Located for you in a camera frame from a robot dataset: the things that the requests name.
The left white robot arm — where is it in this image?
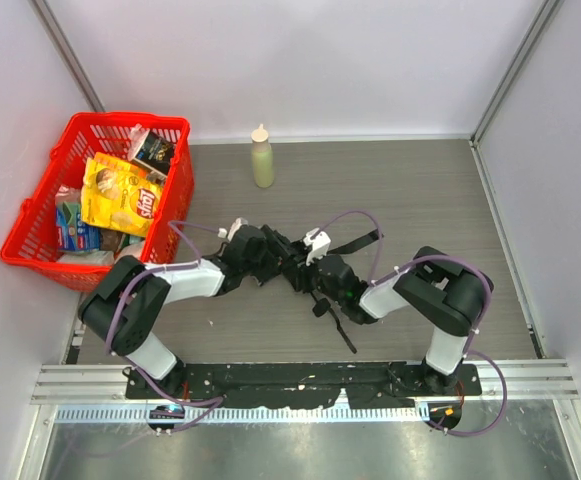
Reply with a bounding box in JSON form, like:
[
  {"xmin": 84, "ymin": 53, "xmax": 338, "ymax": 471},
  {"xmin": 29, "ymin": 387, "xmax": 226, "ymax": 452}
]
[{"xmin": 78, "ymin": 225, "xmax": 293, "ymax": 397}]

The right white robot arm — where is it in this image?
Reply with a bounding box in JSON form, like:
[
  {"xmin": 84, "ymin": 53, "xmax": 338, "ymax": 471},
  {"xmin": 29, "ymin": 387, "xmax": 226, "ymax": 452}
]
[{"xmin": 280, "ymin": 244, "xmax": 494, "ymax": 394}]

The pale green squeeze bottle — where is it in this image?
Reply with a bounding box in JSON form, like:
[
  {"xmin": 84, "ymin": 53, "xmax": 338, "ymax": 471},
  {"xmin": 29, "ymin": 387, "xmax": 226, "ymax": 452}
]
[{"xmin": 251, "ymin": 124, "xmax": 275, "ymax": 188}]

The white plastic bag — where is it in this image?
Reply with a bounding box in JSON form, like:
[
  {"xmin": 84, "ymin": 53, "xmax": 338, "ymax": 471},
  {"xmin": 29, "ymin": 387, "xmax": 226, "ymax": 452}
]
[{"xmin": 57, "ymin": 240, "xmax": 145, "ymax": 266}]

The black and white snack box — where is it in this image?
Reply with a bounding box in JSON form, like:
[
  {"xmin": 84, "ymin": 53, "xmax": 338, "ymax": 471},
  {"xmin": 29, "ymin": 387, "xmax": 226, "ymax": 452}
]
[{"xmin": 127, "ymin": 126, "xmax": 175, "ymax": 181}]

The yellow Lays chip bag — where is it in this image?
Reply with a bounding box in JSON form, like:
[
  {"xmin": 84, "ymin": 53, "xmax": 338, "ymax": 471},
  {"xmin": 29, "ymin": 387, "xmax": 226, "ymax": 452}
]
[{"xmin": 81, "ymin": 152, "xmax": 163, "ymax": 238}]

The blue snack package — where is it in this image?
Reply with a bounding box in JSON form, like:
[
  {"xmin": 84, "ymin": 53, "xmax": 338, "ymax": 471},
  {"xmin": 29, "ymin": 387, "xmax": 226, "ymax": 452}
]
[{"xmin": 55, "ymin": 201, "xmax": 100, "ymax": 254}]

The red plastic shopping basket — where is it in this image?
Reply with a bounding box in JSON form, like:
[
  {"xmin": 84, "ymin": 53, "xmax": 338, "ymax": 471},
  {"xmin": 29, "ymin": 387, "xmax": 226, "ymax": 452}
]
[{"xmin": 0, "ymin": 112, "xmax": 194, "ymax": 292}]

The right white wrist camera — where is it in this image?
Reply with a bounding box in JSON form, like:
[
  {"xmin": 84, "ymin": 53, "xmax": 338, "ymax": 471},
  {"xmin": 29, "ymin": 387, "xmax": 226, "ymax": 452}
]
[{"xmin": 302, "ymin": 228, "xmax": 331, "ymax": 266}]

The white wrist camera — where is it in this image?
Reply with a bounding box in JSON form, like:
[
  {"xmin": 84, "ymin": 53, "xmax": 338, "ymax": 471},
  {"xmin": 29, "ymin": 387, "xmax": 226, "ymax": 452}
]
[
  {"xmin": 217, "ymin": 217, "xmax": 249, "ymax": 241},
  {"xmin": 302, "ymin": 228, "xmax": 331, "ymax": 266}
]

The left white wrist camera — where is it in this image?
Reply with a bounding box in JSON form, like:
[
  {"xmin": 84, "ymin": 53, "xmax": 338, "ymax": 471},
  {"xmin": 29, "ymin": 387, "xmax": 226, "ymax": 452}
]
[{"xmin": 217, "ymin": 217, "xmax": 249, "ymax": 241}]

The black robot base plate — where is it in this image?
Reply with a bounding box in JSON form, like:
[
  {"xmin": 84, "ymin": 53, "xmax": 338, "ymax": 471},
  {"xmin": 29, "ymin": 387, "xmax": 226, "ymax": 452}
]
[{"xmin": 123, "ymin": 362, "xmax": 482, "ymax": 410}]

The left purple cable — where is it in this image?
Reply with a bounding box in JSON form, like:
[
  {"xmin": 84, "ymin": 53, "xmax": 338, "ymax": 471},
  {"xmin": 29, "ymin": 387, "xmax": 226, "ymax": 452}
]
[{"xmin": 105, "ymin": 220, "xmax": 227, "ymax": 441}]

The purple cable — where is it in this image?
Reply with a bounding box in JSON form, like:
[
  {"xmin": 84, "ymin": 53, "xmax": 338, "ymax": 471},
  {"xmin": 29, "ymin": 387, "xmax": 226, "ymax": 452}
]
[
  {"xmin": 314, "ymin": 209, "xmax": 509, "ymax": 441},
  {"xmin": 105, "ymin": 220, "xmax": 227, "ymax": 441}
]

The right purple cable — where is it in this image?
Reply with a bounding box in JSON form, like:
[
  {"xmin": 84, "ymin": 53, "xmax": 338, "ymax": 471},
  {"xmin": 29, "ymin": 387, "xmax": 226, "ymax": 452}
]
[{"xmin": 314, "ymin": 209, "xmax": 509, "ymax": 441}]

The white slotted cable duct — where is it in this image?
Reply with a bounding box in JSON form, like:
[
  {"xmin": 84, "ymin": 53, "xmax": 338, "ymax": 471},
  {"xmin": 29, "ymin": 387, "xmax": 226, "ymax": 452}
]
[{"xmin": 55, "ymin": 403, "xmax": 429, "ymax": 424}]

